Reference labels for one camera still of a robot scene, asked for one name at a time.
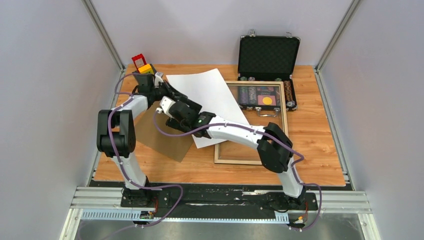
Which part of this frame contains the autumn leaves photo print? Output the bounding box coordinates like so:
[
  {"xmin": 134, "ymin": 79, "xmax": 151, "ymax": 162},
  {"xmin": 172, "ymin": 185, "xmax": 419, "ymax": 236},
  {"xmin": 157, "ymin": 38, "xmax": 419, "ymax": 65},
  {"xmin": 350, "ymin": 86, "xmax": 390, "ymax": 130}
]
[{"xmin": 166, "ymin": 68, "xmax": 254, "ymax": 149}]

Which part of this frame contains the brown backing board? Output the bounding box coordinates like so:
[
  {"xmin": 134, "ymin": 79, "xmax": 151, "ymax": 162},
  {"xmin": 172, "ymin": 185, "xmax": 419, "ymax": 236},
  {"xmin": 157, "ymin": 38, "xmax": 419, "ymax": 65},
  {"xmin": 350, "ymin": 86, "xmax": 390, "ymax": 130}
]
[{"xmin": 135, "ymin": 102, "xmax": 194, "ymax": 163}]

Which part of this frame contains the wooden picture frame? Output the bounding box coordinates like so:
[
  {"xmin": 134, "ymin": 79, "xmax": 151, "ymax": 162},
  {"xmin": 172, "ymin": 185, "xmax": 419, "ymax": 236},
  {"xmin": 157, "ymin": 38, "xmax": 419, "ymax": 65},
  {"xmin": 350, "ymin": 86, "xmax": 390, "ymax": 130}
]
[{"xmin": 213, "ymin": 80, "xmax": 290, "ymax": 166}]

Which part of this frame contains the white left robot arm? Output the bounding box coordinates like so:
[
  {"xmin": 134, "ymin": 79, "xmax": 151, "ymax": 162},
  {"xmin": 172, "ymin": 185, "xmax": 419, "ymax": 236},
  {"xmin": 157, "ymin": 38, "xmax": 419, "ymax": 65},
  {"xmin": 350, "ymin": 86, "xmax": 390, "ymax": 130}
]
[{"xmin": 96, "ymin": 72, "xmax": 202, "ymax": 207}]

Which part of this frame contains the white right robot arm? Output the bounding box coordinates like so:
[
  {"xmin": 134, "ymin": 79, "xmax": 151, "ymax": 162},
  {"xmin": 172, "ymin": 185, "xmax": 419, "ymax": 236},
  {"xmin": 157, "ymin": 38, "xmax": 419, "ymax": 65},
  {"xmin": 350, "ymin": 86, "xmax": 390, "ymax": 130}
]
[{"xmin": 159, "ymin": 97, "xmax": 306, "ymax": 209}]

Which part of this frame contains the yellow red toy block house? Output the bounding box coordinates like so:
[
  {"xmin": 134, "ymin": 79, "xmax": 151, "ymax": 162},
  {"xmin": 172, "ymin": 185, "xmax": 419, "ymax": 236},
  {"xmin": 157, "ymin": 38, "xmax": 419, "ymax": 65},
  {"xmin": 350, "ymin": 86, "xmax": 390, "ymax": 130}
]
[{"xmin": 131, "ymin": 53, "xmax": 157, "ymax": 75}]

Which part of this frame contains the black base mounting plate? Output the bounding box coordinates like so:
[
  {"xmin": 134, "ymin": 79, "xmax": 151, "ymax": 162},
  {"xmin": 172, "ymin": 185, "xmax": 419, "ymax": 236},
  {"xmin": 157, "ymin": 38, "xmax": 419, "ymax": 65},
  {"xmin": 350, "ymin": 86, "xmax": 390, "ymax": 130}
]
[{"xmin": 120, "ymin": 183, "xmax": 319, "ymax": 219}]

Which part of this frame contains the black poker chip case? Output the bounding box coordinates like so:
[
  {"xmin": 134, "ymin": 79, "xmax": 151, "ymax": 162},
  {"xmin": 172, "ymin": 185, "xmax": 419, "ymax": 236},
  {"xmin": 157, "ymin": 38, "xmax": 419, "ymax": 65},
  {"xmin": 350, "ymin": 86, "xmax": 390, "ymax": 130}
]
[{"xmin": 237, "ymin": 29, "xmax": 301, "ymax": 112}]

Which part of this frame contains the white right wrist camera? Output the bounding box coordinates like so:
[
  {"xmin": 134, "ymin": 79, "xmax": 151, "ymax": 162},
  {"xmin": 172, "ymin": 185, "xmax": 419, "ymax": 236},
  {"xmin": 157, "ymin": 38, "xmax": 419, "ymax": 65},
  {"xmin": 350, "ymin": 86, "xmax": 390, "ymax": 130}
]
[{"xmin": 156, "ymin": 96, "xmax": 176, "ymax": 118}]

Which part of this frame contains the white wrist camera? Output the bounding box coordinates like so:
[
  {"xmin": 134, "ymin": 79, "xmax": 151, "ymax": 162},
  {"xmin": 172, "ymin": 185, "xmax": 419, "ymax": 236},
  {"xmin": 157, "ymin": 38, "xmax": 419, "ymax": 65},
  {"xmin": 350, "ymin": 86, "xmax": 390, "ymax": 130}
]
[
  {"xmin": 154, "ymin": 72, "xmax": 164, "ymax": 87},
  {"xmin": 156, "ymin": 96, "xmax": 176, "ymax": 118}
]

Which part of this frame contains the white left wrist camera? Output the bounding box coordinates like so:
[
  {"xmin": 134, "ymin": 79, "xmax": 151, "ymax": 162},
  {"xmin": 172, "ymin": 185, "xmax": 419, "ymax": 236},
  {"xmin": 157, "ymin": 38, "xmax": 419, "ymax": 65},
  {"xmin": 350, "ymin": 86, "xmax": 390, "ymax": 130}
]
[{"xmin": 154, "ymin": 72, "xmax": 164, "ymax": 87}]

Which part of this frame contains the aluminium front rail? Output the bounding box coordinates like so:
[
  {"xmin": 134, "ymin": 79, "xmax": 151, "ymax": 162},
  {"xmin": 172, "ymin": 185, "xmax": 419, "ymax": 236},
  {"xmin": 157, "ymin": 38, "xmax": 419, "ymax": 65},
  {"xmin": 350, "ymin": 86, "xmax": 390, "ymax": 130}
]
[{"xmin": 60, "ymin": 181, "xmax": 381, "ymax": 240}]

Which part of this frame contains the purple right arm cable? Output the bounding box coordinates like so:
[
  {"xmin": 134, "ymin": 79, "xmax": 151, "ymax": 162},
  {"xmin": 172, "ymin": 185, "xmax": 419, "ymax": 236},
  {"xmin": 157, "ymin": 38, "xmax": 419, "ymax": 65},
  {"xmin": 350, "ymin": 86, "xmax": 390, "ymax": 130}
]
[{"xmin": 152, "ymin": 110, "xmax": 323, "ymax": 232}]

